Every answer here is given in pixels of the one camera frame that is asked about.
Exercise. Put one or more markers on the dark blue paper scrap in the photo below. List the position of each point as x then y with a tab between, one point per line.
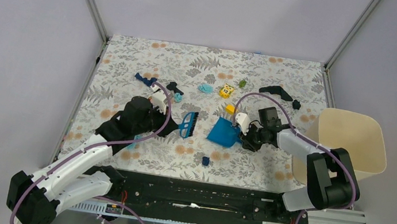
206	161

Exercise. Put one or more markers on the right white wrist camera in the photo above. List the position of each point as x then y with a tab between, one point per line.
243	121

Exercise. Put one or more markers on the beige waste bin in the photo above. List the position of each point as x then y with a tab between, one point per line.
359	134

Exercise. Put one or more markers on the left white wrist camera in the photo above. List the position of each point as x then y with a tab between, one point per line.
158	99

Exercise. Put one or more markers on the floral tablecloth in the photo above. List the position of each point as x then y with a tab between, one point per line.
210	79

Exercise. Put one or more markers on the black paper scrap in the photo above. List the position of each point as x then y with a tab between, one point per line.
173	86
296	105

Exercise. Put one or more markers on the green paper scrap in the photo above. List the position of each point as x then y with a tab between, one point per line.
242	83

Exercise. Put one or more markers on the long dark blue scrap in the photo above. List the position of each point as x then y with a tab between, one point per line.
147	81

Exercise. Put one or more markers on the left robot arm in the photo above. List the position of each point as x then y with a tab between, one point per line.
39	197

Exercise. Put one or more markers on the blue hand brush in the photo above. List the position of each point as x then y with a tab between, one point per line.
186	128

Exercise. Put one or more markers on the yellow toy brick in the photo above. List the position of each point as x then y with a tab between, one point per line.
230	109

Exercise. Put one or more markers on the yellow number block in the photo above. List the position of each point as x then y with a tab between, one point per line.
226	91

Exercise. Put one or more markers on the small teal paper scrap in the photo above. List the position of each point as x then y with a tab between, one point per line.
177	97

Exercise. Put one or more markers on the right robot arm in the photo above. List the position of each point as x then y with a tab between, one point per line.
330	178

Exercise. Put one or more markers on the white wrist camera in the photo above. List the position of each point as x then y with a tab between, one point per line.
243	121
158	99

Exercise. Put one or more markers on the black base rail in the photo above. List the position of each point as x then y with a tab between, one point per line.
195	202

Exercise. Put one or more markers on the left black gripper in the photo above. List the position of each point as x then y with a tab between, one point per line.
170	127

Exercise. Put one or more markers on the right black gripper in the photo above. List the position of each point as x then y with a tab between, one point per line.
246	141

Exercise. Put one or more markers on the blue dustpan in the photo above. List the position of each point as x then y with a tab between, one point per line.
224	133

